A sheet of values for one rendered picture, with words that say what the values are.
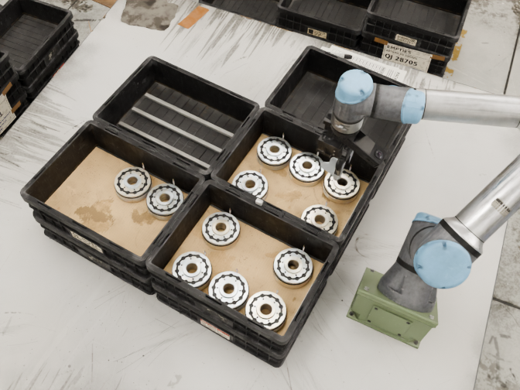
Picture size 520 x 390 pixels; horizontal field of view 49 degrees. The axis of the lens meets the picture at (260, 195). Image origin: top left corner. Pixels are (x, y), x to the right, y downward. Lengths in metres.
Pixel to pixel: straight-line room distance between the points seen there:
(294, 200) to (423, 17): 1.39
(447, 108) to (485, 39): 2.16
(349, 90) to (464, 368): 0.83
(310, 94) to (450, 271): 0.82
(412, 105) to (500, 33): 2.38
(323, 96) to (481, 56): 1.71
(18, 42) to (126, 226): 1.43
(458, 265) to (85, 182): 1.03
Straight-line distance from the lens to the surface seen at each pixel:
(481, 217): 1.35
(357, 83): 1.27
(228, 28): 2.29
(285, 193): 1.65
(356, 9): 2.93
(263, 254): 1.55
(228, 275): 1.49
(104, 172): 1.73
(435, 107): 1.43
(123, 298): 1.67
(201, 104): 1.85
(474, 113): 1.45
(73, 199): 1.70
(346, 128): 1.35
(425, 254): 1.32
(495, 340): 2.55
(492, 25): 3.68
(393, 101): 1.29
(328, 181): 1.66
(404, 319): 1.53
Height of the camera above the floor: 2.22
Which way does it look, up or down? 58 degrees down
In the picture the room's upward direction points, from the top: 4 degrees clockwise
